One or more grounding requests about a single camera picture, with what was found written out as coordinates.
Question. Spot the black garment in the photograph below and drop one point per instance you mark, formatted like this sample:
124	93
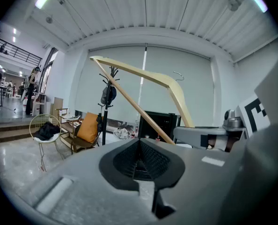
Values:
46	131

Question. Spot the grey cap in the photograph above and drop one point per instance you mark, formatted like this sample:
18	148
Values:
104	95

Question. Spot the grey roller blind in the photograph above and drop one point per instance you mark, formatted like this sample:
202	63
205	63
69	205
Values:
195	97

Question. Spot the wooden step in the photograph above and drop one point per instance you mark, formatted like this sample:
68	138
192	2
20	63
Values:
12	131

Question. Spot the black railing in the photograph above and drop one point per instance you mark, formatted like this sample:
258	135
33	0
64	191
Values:
17	53

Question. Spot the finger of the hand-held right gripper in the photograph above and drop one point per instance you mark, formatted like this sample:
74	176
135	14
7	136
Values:
195	132

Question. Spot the dark blue cap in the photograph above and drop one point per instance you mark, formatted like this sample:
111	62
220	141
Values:
113	93

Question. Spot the floral fabric bag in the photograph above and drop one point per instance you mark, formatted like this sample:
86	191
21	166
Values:
121	133

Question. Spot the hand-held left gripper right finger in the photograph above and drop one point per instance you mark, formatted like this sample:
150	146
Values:
199	184

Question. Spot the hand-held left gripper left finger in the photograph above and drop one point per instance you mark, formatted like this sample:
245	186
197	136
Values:
87	186

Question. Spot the white table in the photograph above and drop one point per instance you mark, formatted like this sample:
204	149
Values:
38	99

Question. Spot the black open case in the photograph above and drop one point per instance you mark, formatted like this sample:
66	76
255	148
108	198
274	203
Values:
157	123

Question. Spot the wooden side table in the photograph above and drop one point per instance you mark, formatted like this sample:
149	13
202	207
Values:
67	125

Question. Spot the black coat rack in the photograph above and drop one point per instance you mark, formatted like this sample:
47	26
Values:
108	116

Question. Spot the cardboard sheet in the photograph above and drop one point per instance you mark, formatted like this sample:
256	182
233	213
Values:
57	107

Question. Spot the cola bottle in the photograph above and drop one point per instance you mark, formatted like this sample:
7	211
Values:
133	135

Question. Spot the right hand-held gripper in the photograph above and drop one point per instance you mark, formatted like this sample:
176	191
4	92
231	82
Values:
270	97

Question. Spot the grey fisheye camera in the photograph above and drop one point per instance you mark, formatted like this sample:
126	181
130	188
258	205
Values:
231	118

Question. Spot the wooden hanger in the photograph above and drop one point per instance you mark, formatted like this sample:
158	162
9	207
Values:
153	75

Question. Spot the brown round chair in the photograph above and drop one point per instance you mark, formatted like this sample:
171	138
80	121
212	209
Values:
82	145

